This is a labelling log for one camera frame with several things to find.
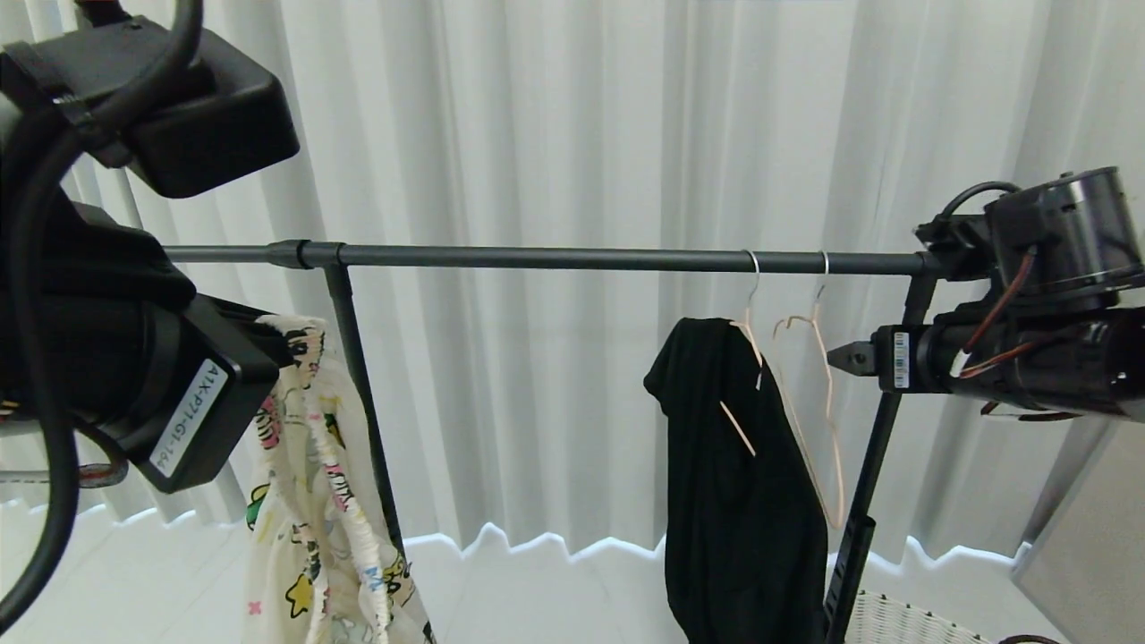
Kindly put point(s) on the black garment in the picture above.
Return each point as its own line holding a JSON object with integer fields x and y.
{"x": 742, "y": 501}

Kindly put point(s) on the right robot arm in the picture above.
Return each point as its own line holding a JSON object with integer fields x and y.
{"x": 1073, "y": 233}

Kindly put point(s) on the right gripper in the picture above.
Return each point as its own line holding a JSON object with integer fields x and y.
{"x": 1029, "y": 367}

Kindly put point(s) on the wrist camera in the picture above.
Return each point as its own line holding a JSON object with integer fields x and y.
{"x": 957, "y": 241}
{"x": 197, "y": 116}

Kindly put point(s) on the cream printed garment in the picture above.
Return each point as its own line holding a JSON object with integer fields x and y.
{"x": 313, "y": 501}

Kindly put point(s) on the black clothes rack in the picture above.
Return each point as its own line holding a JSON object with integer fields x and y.
{"x": 581, "y": 258}

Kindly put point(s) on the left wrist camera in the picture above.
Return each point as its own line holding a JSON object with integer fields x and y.
{"x": 197, "y": 116}

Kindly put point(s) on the pink clothes hanger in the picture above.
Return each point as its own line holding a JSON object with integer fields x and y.
{"x": 827, "y": 402}
{"x": 754, "y": 344}

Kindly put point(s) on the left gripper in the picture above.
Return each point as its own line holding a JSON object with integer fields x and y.
{"x": 134, "y": 358}

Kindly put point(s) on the white laundry basket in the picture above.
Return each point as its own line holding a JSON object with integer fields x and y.
{"x": 903, "y": 622}

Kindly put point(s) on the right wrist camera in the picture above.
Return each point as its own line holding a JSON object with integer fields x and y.
{"x": 957, "y": 241}

